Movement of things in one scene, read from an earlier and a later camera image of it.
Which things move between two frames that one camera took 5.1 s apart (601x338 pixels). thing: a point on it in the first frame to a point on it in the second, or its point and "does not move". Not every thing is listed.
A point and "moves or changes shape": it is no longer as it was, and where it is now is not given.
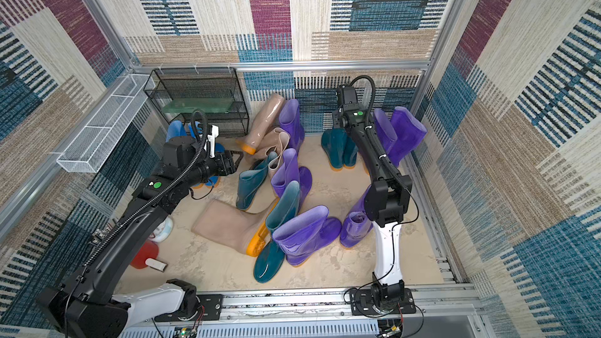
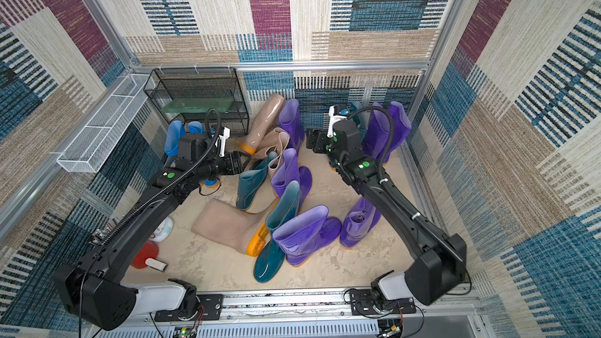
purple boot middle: [290, 170] does not move
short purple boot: [356, 225] does not move
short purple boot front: [302, 237] does not move
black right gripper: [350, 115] to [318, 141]
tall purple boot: [410, 131] moves or changes shape
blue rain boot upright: [176, 128] does not move
